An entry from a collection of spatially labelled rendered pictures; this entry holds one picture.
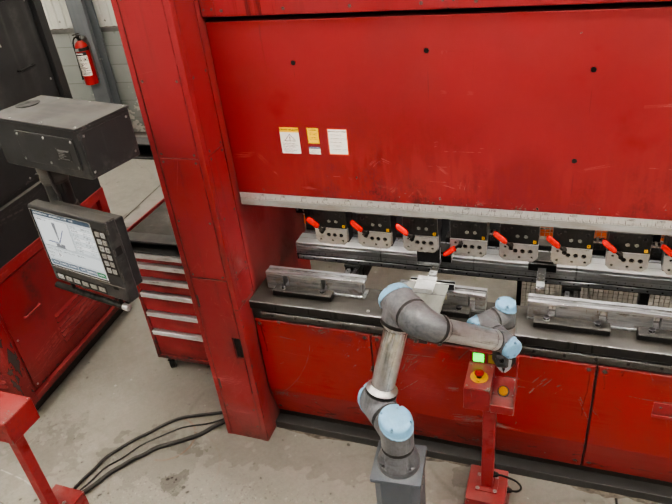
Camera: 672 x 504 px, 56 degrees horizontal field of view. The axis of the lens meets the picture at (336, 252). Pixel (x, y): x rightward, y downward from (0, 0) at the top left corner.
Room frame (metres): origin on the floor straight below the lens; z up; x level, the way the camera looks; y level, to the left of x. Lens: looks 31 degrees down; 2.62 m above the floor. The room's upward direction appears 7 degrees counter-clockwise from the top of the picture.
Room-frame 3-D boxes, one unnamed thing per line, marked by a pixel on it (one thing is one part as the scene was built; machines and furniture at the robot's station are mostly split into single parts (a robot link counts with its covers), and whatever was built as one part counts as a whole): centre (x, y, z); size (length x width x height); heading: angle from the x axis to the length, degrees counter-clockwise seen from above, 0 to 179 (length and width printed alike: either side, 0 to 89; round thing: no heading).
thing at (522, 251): (2.16, -0.74, 1.26); 0.15 x 0.09 x 0.17; 68
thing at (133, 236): (2.55, 0.91, 1.18); 0.40 x 0.24 x 0.07; 68
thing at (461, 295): (2.28, -0.45, 0.92); 0.39 x 0.06 x 0.10; 68
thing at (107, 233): (2.21, 0.97, 1.42); 0.45 x 0.12 x 0.36; 56
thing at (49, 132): (2.31, 0.96, 1.53); 0.51 x 0.25 x 0.85; 56
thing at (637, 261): (2.01, -1.11, 1.26); 0.15 x 0.09 x 0.17; 68
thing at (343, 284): (2.52, 0.11, 0.92); 0.50 x 0.06 x 0.10; 68
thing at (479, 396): (1.89, -0.57, 0.75); 0.20 x 0.16 x 0.18; 68
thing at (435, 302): (2.17, -0.34, 1.00); 0.26 x 0.18 x 0.01; 158
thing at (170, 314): (3.20, 0.85, 0.50); 0.50 x 0.50 x 1.00; 68
